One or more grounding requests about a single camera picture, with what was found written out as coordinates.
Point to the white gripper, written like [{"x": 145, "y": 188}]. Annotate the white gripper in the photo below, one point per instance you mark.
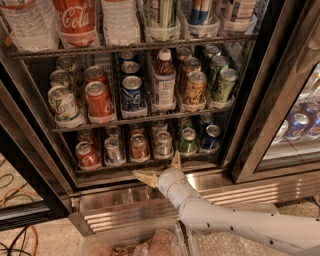
[{"x": 167, "y": 180}]

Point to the white green 7up can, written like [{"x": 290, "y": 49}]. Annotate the white green 7up can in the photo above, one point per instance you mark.
[{"x": 163, "y": 145}]

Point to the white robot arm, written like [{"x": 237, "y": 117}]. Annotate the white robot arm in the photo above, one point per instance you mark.
[{"x": 294, "y": 235}]

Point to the gold brown soda can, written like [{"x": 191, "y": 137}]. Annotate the gold brown soda can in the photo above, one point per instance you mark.
[{"x": 138, "y": 148}]

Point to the green soda can bottom shelf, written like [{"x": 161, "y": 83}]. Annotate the green soda can bottom shelf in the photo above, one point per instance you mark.
[{"x": 187, "y": 141}]

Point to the silver diet cola can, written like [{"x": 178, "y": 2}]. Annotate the silver diet cola can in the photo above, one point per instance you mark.
[{"x": 113, "y": 152}]

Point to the blue pepsi can bottom shelf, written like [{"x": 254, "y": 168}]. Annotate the blue pepsi can bottom shelf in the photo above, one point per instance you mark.
[{"x": 210, "y": 138}]

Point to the large blue pepsi can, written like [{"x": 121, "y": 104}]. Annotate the large blue pepsi can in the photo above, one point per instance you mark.
[{"x": 133, "y": 102}]

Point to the red cola can bottom shelf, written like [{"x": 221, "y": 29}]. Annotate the red cola can bottom shelf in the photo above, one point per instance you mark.
[{"x": 87, "y": 156}]

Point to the metal fridge base grille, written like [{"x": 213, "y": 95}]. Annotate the metal fridge base grille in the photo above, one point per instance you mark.
[{"x": 126, "y": 205}]

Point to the large red cola can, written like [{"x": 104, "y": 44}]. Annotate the large red cola can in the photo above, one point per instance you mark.
[{"x": 99, "y": 101}]

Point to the gold root beer can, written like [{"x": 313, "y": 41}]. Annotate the gold root beer can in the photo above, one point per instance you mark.
[{"x": 193, "y": 95}]

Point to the green ginger ale can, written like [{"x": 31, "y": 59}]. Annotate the green ginger ale can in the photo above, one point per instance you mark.
[{"x": 224, "y": 84}]

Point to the large white 7up can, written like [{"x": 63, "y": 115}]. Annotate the large white 7up can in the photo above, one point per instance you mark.
[{"x": 67, "y": 112}]

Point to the right fridge glass door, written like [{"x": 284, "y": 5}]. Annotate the right fridge glass door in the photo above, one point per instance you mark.
[{"x": 273, "y": 148}]

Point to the green tall can top shelf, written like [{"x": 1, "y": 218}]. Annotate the green tall can top shelf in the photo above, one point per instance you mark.
[{"x": 160, "y": 18}]

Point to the blue tall can top shelf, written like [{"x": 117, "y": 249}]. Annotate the blue tall can top shelf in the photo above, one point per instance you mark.
[{"x": 202, "y": 22}]

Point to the left clear plastic bin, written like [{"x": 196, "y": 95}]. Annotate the left clear plastic bin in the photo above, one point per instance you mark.
[{"x": 157, "y": 238}]

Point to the clear plastic bin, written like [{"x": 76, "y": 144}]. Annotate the clear plastic bin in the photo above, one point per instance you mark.
[
  {"x": 157, "y": 238},
  {"x": 226, "y": 244}
]

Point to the right clear plastic bin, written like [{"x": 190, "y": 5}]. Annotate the right clear plastic bin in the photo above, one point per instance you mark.
[{"x": 226, "y": 244}]

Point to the brown tea bottle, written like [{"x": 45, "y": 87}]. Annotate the brown tea bottle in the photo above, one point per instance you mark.
[{"x": 163, "y": 81}]

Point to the clear water bottle middle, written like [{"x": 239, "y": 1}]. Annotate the clear water bottle middle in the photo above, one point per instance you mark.
[{"x": 120, "y": 23}]

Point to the clear water bottle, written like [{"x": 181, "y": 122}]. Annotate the clear water bottle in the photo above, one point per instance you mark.
[
  {"x": 120, "y": 23},
  {"x": 33, "y": 23}
]

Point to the red coca cola bottle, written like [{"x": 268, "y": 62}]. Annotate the red coca cola bottle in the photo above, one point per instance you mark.
[{"x": 77, "y": 22}]

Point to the clear water bottle left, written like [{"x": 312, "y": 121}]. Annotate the clear water bottle left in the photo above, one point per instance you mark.
[{"x": 33, "y": 23}]

